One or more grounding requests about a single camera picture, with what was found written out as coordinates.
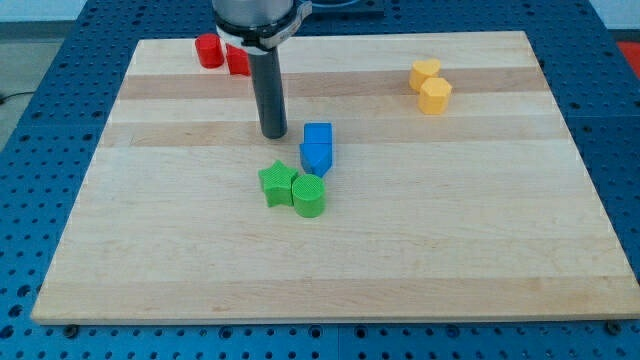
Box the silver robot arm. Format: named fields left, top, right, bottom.
left=212, top=0, right=312, bottom=55

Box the green cylinder block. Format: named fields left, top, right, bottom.
left=292, top=174, right=326, bottom=218

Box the blue triangular block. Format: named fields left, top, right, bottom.
left=299, top=143, right=333, bottom=177

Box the green star block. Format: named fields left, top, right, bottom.
left=258, top=160, right=299, bottom=207

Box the blue square block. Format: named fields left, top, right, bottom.
left=303, top=122, right=333, bottom=144

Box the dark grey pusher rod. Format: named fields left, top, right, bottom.
left=249, top=48, right=287, bottom=139

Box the wooden board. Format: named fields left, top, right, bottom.
left=32, top=31, right=639, bottom=325

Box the yellow hexagon block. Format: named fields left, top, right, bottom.
left=418, top=77, right=453, bottom=115

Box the red angular block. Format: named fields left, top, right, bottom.
left=225, top=44, right=251, bottom=76

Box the yellow heart block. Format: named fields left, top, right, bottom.
left=408, top=58, right=441, bottom=92

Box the red cylinder block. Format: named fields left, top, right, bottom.
left=194, top=33, right=225, bottom=69

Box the black cable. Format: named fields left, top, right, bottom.
left=0, top=90, right=35, bottom=106

